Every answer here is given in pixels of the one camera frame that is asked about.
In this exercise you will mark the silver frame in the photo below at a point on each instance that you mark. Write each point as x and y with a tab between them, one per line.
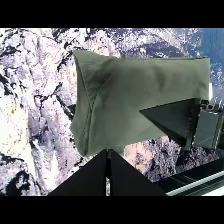
203	186

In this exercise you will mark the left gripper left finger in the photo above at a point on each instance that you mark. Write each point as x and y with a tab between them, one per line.
86	176

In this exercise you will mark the olive green T-shirt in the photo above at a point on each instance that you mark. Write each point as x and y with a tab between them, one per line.
140	96

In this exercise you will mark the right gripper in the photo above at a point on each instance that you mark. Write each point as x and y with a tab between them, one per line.
209	128

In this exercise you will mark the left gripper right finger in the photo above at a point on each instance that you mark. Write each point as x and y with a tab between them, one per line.
130	176

